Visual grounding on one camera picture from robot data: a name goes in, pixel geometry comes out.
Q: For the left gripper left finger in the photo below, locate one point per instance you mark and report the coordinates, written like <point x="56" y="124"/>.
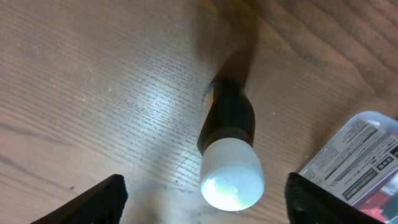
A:
<point x="102" y="204"/>

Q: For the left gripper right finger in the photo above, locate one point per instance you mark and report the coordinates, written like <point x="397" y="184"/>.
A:
<point x="307" y="203"/>

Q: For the dark bottle white cap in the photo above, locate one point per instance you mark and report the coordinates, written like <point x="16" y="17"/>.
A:
<point x="231" y="174"/>

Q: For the red Panadol sachet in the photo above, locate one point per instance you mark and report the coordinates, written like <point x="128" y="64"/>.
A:
<point x="381" y="204"/>

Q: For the clear plastic container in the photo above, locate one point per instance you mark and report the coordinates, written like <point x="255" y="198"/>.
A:
<point x="359" y="159"/>

